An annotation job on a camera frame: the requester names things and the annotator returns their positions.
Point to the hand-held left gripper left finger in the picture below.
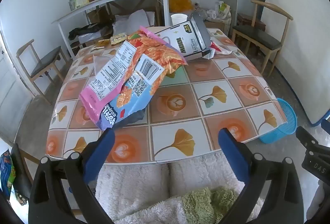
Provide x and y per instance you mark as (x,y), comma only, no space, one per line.
(103,151)

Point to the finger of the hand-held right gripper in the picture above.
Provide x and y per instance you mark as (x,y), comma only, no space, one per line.
(306,137)

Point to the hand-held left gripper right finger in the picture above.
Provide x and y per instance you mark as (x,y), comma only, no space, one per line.
(230,154)

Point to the blue plastic basket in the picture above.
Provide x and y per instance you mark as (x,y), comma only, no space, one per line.
(283,123)

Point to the pink orange snack bag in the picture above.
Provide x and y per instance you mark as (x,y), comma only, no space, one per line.
(152,56)

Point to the blue purple snack bag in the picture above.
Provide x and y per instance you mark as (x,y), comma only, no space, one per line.
(129,105)

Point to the green fleece cloth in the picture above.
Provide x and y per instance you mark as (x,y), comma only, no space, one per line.
(203,203)

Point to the colourful snack bag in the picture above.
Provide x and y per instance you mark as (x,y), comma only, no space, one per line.
(6,175)

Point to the white mattress blue edge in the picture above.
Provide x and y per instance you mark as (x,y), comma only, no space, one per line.
(299,33)

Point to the red white wrapper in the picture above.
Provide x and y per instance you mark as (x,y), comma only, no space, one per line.
(224,48)

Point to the wooden chair dark seat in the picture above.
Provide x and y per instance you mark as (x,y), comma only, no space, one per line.
(43,61)
(260,37)

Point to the yellow snack packet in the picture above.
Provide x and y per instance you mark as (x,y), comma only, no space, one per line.
(118,38)

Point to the cardboard box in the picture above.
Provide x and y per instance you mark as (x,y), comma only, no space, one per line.
(217,25)
(90,37)

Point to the black bag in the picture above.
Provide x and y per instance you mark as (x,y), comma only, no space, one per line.
(85,29)

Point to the white grey product box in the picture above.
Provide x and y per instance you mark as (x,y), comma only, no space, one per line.
(185,38)

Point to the dark wooden stool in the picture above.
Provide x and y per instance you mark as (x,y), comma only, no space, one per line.
(247,20)

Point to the white plastic sack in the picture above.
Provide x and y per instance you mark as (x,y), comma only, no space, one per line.
(134,20)

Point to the white green shopping bag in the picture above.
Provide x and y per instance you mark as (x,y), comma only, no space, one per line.
(221,11)

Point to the white paper cup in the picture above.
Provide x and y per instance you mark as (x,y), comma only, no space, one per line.
(178,20)

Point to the glass jar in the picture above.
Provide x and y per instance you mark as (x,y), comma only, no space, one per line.
(72,4)

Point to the white side table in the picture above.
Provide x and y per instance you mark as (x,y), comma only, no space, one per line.
(108,0)

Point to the orange plastic bag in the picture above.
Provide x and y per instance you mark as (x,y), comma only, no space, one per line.
(180,3)

